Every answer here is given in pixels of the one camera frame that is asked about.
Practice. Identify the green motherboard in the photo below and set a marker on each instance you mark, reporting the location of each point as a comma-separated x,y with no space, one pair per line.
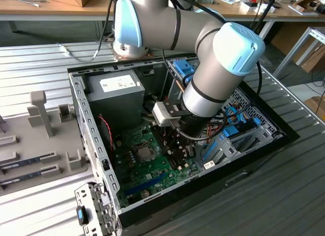
152,175

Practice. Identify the small white box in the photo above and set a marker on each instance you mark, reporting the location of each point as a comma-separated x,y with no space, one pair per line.
247,7

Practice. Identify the grey parts rack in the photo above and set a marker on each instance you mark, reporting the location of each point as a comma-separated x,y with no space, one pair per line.
58,142

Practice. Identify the dark blue RAM stick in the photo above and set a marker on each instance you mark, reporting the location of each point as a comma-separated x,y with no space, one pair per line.
23,163
23,176

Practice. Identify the white wrist camera black mount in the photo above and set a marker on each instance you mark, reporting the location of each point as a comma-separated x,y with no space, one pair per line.
162,116

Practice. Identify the small cardboard box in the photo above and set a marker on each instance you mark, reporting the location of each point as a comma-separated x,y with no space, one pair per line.
316,106

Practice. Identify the black RAM slot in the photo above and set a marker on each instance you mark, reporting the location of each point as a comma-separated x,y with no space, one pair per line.
158,133
155,134
184,161
180,163

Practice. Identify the grey disk bay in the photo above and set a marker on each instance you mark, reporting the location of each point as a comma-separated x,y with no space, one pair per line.
254,142

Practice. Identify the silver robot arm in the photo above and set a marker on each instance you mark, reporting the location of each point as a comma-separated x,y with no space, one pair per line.
157,30

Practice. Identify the teal latch tab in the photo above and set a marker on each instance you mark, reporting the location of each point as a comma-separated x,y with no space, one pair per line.
80,215

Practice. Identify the brown arm base plate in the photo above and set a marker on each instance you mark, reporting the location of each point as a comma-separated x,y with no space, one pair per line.
149,55

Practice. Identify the black stand pole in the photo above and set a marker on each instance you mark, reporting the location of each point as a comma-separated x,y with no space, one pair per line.
266,10

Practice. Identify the grey power supply unit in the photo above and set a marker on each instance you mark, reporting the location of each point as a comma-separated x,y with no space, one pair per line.
116,104

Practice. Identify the grey card retention bracket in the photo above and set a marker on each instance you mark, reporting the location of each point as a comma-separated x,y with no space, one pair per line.
87,195

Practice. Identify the large cardboard box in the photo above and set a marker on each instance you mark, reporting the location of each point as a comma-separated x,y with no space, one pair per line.
313,59

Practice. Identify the aluminium shelf frame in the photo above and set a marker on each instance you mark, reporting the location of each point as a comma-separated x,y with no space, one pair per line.
294,47

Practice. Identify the blue expansion slot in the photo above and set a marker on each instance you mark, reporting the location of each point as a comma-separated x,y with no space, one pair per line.
146,183

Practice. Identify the round coin battery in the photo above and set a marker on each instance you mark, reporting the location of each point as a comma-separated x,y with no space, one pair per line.
144,193

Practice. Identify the wooden desk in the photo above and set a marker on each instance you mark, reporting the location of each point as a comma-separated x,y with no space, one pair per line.
279,12
25,7

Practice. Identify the black case fan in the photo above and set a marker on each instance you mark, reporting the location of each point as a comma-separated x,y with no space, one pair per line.
104,137

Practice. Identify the blue disk carrier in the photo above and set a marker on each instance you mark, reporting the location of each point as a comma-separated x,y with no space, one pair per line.
230,131

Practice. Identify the open cardboard box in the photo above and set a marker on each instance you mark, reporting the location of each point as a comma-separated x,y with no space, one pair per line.
304,2

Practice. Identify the blue drive bay latch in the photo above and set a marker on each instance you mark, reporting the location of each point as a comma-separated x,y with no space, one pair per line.
181,66

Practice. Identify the black PC case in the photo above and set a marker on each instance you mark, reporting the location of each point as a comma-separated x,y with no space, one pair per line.
203,186

